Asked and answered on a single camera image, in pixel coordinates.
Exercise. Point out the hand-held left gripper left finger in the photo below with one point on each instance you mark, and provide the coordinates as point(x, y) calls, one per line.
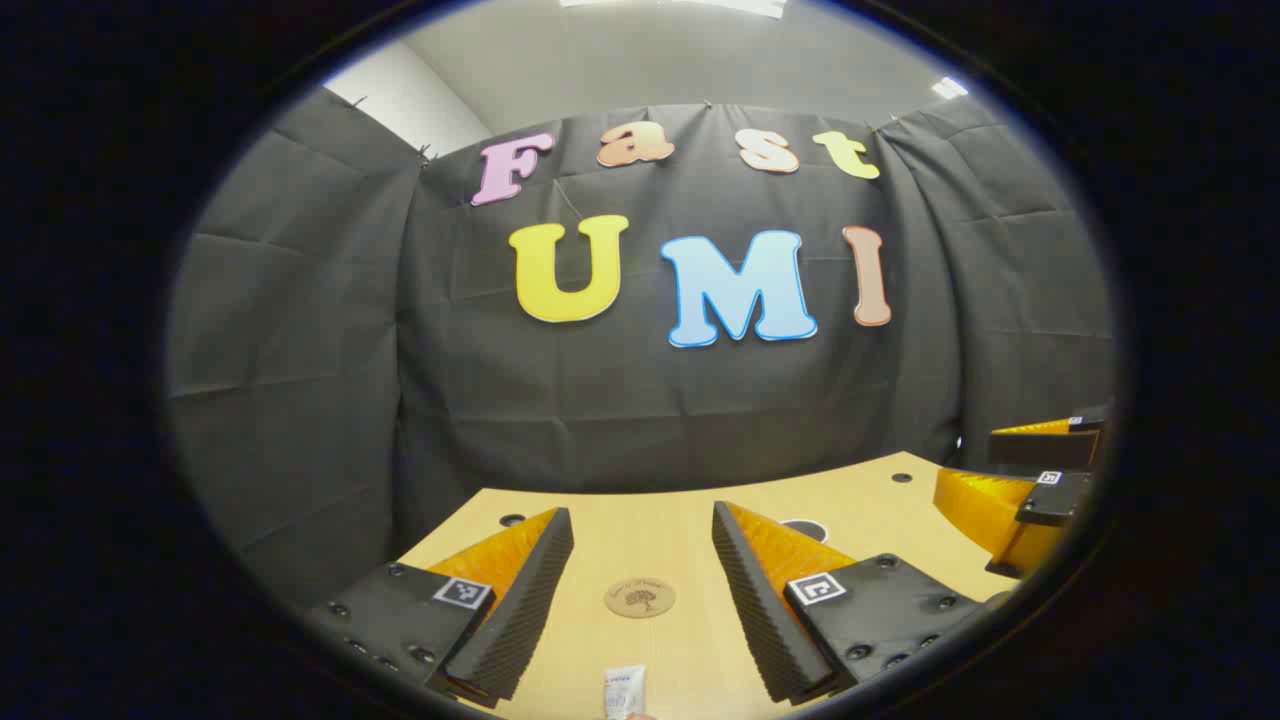
point(520, 620)

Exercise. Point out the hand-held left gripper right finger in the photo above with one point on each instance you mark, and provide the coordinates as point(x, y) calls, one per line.
point(765, 620)

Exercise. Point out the black backdrop cloth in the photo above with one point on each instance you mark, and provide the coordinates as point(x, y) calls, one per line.
point(600, 400)

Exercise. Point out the ceiling light panel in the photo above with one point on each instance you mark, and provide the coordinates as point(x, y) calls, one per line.
point(950, 88)

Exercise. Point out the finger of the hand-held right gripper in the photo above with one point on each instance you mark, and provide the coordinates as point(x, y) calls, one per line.
point(1040, 448)
point(1055, 498)

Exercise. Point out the round wooden coaster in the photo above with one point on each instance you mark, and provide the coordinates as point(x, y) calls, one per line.
point(640, 598)

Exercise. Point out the light wooden desktop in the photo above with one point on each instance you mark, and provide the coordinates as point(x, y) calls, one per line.
point(650, 540)

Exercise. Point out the white toothpaste tube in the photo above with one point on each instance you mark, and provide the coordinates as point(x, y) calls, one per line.
point(624, 690)

